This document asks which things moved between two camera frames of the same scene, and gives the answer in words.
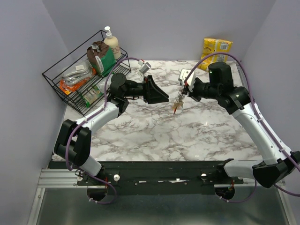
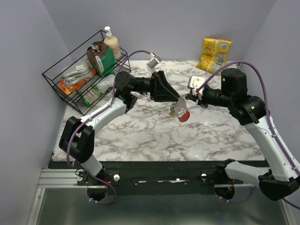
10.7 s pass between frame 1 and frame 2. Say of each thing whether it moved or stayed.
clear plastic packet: stayed
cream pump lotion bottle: stayed
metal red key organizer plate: moved
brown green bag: stayed
